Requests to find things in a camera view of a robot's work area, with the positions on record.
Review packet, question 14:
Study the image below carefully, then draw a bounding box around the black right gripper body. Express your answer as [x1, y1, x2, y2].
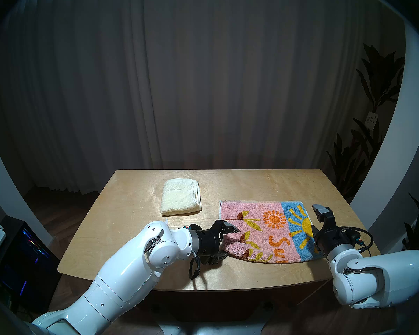
[316, 228, 353, 257]

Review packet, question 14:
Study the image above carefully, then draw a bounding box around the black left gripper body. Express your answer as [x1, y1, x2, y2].
[190, 220, 229, 266]

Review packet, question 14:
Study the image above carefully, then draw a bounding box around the pink blue sun-print towel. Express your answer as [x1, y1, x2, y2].
[219, 200, 323, 264]

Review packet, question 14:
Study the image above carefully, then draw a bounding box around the cream terry towel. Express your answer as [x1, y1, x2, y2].
[161, 178, 202, 216]

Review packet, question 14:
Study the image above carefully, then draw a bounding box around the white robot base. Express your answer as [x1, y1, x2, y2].
[157, 322, 266, 335]

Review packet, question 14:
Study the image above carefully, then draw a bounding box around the tall dark leafy plant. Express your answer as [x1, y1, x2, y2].
[326, 44, 405, 202]

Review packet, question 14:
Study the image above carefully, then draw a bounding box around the grey pleated curtain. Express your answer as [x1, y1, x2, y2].
[0, 0, 402, 195]

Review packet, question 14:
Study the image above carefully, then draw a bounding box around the black computer case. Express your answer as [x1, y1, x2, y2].
[0, 216, 61, 315]

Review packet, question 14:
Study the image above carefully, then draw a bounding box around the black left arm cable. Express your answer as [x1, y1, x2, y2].
[188, 252, 201, 280]

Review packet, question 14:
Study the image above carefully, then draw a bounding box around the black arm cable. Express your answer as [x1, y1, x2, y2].
[339, 227, 374, 256]
[188, 252, 201, 280]

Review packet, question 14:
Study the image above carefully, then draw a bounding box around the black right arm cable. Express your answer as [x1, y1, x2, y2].
[339, 227, 374, 256]

